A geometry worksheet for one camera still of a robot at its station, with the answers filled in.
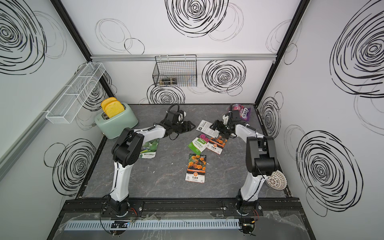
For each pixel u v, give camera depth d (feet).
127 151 1.84
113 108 2.98
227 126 2.69
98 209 2.49
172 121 2.65
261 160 1.63
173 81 2.91
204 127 3.47
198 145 3.16
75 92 2.43
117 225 2.37
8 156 1.68
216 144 3.17
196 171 2.83
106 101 2.99
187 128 2.92
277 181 2.65
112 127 2.97
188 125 2.94
